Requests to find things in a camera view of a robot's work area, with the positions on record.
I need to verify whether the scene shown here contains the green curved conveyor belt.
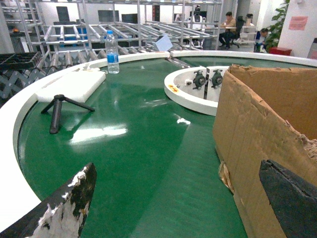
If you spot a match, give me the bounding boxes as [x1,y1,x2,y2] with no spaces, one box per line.
[17,56,317,238]

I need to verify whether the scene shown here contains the black mini tripod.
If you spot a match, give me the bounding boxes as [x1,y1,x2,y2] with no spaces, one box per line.
[41,94,95,134]

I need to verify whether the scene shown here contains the white inner conveyor guard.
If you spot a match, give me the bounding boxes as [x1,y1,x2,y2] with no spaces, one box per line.
[164,66,229,116]

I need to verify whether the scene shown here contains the clear water bottle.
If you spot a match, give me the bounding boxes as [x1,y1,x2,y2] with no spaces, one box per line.
[105,30,119,74]

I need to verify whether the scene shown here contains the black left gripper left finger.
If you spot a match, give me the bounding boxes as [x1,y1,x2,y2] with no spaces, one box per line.
[0,163,97,238]

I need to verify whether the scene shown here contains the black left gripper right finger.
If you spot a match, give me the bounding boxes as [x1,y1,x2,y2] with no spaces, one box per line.
[259,160,317,238]

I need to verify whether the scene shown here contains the brown cardboard box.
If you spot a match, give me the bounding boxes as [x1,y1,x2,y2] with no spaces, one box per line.
[213,65,317,238]

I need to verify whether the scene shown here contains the metal shelf rack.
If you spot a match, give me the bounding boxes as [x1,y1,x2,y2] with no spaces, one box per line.
[0,0,223,53]

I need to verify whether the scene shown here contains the metal roller conveyor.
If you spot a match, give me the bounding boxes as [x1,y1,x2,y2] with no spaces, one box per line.
[0,46,159,100]

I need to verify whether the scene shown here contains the white humanoid robot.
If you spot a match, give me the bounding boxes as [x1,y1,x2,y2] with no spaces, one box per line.
[184,5,206,50]

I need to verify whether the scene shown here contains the white foam block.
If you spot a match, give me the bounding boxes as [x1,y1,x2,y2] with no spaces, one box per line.
[36,70,106,103]

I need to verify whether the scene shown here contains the seated person brown jacket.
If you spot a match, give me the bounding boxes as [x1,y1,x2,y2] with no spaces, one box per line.
[218,11,236,49]

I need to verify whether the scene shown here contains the green potted plant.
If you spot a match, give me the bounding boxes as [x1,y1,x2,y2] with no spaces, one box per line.
[265,0,290,52]

